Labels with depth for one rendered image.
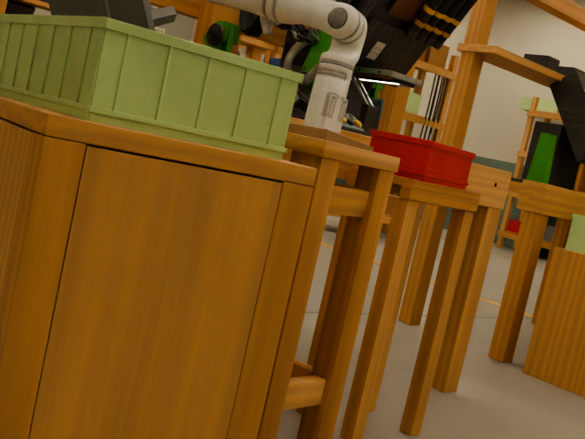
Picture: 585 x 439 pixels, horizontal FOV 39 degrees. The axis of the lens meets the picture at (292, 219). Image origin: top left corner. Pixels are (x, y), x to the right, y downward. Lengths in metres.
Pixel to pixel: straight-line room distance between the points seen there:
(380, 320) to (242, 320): 0.93
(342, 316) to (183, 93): 0.92
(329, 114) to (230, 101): 0.63
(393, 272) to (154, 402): 1.07
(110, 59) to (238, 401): 0.68
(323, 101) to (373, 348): 0.76
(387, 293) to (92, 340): 1.17
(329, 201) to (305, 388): 0.50
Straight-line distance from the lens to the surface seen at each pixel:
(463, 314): 3.29
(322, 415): 2.24
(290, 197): 1.55
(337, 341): 2.19
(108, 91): 1.41
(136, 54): 1.43
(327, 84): 2.13
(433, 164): 2.44
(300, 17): 2.21
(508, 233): 12.14
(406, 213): 2.39
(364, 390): 2.48
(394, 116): 3.64
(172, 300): 1.49
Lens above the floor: 0.83
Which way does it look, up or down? 5 degrees down
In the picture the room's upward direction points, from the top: 13 degrees clockwise
